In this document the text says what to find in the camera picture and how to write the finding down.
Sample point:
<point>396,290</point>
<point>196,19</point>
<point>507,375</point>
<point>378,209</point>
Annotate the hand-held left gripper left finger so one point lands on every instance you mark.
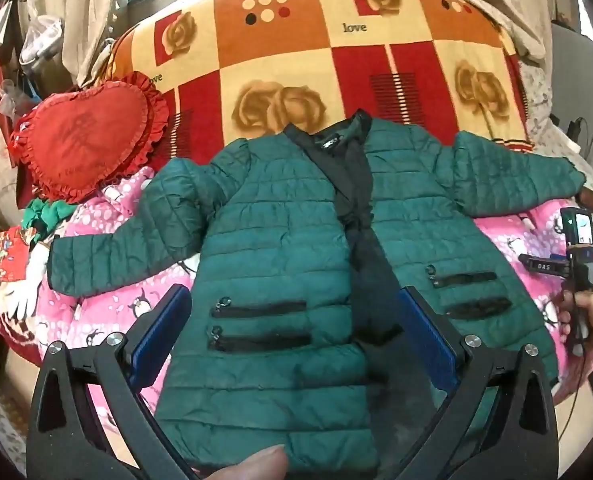
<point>159,332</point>

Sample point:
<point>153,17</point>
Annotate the beige curtain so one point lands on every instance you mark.
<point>96,15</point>

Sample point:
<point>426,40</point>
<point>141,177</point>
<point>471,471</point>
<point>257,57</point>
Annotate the green quilted puffer jacket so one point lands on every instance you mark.
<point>276,220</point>

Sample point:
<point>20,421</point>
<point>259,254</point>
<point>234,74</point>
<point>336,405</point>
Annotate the person's left hand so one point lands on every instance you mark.
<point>246,465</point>

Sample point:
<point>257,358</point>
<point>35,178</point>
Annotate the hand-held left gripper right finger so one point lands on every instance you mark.
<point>424,332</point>

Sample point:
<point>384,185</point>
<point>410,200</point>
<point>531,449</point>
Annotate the red heart-shaped ruffled pillow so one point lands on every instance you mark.
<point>84,137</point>

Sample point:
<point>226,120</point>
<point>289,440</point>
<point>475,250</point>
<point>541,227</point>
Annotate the clear plastic bag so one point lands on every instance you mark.
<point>41,40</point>

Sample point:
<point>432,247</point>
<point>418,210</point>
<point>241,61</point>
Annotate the checkered rose print blanket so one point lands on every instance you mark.
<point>296,50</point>

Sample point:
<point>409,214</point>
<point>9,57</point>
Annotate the pink penguin print blanket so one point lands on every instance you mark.
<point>116,305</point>

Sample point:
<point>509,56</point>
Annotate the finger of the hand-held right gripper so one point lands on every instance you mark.
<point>541,265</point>

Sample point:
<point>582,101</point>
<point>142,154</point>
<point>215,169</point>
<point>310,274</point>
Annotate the grey cabinet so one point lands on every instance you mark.
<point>573,65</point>

